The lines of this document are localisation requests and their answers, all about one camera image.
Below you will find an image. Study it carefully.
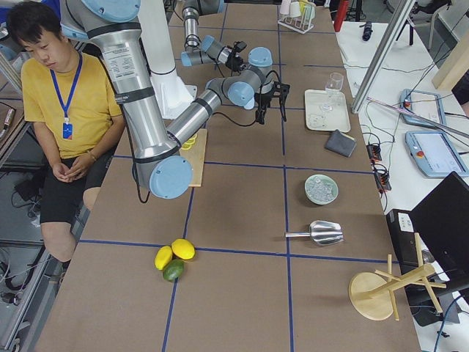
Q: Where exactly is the blue teach pendant near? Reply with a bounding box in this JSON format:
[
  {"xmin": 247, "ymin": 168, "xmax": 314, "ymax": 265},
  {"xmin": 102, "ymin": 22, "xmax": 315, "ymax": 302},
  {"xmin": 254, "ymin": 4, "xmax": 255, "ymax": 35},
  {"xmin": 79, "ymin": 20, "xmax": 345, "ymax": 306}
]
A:
[{"xmin": 405, "ymin": 131, "xmax": 468, "ymax": 178}]

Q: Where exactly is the whole yellow lemon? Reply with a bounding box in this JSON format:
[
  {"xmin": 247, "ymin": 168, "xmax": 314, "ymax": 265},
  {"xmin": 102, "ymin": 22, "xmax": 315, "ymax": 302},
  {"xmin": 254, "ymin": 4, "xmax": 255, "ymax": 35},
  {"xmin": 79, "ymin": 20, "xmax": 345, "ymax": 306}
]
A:
[{"xmin": 171, "ymin": 238, "xmax": 196, "ymax": 260}]

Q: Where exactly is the light blue plastic cup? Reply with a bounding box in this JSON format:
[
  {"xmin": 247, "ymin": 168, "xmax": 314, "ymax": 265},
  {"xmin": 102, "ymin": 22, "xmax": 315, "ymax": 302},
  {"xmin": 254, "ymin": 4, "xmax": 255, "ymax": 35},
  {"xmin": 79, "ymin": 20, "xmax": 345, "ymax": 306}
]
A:
[{"xmin": 244, "ymin": 99, "xmax": 255, "ymax": 110}]

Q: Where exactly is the wooden cutting board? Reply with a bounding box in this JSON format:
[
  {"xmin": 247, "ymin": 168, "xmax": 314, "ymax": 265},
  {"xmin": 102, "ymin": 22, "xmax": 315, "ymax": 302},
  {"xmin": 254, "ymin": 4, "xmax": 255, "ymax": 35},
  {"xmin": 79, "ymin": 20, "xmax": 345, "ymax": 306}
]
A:
[{"xmin": 180, "ymin": 128, "xmax": 207, "ymax": 187}]

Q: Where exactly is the black monitor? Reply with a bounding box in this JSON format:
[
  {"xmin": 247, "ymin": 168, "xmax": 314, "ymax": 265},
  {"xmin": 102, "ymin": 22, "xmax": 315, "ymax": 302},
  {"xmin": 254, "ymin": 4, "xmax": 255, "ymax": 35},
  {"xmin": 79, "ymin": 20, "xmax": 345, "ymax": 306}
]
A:
[{"xmin": 410, "ymin": 172, "xmax": 469, "ymax": 279}]

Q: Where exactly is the clear wine glass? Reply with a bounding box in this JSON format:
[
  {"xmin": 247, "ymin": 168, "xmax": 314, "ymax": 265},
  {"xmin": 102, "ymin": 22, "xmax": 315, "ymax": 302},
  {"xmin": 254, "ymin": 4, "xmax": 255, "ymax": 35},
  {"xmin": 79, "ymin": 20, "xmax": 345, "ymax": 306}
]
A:
[{"xmin": 322, "ymin": 73, "xmax": 344, "ymax": 111}]

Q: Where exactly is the cream bear serving tray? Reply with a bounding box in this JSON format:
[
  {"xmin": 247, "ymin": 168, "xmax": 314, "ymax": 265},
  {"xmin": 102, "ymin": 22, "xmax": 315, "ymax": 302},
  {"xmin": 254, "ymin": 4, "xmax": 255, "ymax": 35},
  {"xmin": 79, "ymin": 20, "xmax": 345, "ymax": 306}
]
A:
[{"xmin": 304, "ymin": 89, "xmax": 351, "ymax": 133}]

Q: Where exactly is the dark grey folded cloth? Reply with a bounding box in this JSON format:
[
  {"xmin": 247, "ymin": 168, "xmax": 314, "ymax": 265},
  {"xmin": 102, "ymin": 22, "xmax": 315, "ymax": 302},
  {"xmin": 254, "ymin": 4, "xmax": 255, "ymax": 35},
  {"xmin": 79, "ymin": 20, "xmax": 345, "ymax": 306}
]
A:
[{"xmin": 325, "ymin": 130, "xmax": 356, "ymax": 158}]

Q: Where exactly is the aluminium frame post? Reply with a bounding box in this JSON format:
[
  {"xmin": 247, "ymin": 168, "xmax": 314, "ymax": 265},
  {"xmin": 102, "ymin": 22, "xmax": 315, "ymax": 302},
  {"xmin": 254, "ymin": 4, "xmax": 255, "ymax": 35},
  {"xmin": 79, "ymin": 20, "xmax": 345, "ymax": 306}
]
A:
[{"xmin": 351, "ymin": 0, "xmax": 415, "ymax": 114}]

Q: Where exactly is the yellow cup in rack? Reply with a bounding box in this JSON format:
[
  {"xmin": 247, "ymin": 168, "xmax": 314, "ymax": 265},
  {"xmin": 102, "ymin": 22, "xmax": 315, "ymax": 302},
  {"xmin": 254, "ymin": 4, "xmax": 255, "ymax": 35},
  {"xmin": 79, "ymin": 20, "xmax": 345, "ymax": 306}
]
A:
[{"xmin": 299, "ymin": 1, "xmax": 309, "ymax": 15}]

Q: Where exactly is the lemon slice on board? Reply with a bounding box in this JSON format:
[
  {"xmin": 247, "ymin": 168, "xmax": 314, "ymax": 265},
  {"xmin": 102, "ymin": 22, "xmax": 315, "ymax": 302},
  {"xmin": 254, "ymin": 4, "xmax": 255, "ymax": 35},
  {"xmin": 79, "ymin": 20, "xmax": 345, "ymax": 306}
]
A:
[{"xmin": 181, "ymin": 133, "xmax": 198, "ymax": 150}]

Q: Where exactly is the green bowl of ice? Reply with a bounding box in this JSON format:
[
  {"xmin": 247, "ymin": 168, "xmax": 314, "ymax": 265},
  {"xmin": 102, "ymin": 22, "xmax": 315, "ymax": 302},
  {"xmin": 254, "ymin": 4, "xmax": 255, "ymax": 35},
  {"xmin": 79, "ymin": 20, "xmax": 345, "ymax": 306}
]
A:
[{"xmin": 304, "ymin": 175, "xmax": 339, "ymax": 205}]

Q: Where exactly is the green lime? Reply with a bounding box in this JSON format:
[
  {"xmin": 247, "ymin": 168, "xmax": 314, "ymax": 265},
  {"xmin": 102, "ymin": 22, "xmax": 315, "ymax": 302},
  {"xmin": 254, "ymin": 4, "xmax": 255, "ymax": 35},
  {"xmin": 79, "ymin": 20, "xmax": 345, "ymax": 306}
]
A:
[{"xmin": 163, "ymin": 259, "xmax": 185, "ymax": 282}]

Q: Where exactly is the white wire cup rack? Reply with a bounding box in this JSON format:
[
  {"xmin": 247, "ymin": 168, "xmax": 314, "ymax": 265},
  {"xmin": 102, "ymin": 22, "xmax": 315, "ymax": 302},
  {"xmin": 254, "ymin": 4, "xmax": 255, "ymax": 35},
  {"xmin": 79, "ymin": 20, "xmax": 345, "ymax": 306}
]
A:
[{"xmin": 277, "ymin": 0, "xmax": 316, "ymax": 34}]

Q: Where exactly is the blue teach pendant far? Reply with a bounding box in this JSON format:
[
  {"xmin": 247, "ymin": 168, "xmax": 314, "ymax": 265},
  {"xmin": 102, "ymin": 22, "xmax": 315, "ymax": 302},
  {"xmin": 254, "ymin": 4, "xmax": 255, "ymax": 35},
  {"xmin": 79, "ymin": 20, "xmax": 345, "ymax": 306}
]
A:
[{"xmin": 400, "ymin": 89, "xmax": 446, "ymax": 128}]

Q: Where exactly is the metal ice scoop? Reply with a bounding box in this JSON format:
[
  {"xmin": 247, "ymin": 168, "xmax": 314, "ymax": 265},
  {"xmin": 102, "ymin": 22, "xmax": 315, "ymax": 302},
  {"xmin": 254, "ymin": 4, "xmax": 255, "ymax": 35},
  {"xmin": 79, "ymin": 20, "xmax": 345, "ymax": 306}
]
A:
[{"xmin": 284, "ymin": 220, "xmax": 344, "ymax": 246}]

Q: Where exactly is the metal rod with green tip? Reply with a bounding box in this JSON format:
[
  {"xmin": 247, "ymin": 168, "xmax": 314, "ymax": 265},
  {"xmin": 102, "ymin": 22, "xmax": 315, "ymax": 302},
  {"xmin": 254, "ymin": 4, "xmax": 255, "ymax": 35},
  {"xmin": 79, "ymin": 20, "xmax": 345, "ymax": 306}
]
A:
[{"xmin": 366, "ymin": 96, "xmax": 469, "ymax": 139}]

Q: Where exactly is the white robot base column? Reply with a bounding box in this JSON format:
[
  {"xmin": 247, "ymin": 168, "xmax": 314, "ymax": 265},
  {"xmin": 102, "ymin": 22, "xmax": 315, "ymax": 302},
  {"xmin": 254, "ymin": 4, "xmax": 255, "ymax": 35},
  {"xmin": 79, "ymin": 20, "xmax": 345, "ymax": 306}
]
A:
[{"xmin": 138, "ymin": 0, "xmax": 197, "ymax": 120}]

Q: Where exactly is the white cup in rack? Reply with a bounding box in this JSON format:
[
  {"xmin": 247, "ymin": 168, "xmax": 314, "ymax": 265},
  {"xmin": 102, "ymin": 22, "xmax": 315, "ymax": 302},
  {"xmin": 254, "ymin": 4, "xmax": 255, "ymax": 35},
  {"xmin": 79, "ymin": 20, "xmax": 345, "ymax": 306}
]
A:
[{"xmin": 279, "ymin": 0, "xmax": 291, "ymax": 17}]

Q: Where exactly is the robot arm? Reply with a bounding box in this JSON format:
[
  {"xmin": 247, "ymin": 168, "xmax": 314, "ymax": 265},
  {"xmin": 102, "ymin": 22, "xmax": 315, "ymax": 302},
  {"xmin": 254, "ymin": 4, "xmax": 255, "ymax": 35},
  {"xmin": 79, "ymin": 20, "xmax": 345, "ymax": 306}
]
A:
[
  {"xmin": 60, "ymin": 1, "xmax": 289, "ymax": 199},
  {"xmin": 180, "ymin": 0, "xmax": 247, "ymax": 73}
]

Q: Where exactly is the blue teach pendant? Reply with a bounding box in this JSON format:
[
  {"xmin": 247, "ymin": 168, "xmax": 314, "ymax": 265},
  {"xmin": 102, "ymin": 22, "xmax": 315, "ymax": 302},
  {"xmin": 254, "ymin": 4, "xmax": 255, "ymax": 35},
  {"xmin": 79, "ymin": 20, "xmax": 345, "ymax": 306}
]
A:
[
  {"xmin": 405, "ymin": 131, "xmax": 468, "ymax": 178},
  {"xmin": 400, "ymin": 89, "xmax": 446, "ymax": 128}
]

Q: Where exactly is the person in yellow shirt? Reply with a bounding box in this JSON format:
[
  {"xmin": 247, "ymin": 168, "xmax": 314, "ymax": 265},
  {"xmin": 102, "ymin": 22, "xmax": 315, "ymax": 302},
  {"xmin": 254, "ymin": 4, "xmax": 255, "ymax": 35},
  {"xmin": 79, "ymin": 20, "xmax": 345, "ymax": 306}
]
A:
[{"xmin": 7, "ymin": 1, "xmax": 125, "ymax": 263}]

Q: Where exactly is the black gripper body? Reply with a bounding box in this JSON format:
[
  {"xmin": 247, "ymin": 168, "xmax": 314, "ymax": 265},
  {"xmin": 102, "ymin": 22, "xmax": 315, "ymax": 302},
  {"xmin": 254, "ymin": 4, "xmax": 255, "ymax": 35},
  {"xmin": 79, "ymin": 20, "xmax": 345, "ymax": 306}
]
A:
[
  {"xmin": 225, "ymin": 41, "xmax": 247, "ymax": 73},
  {"xmin": 254, "ymin": 81, "xmax": 290, "ymax": 107}
]

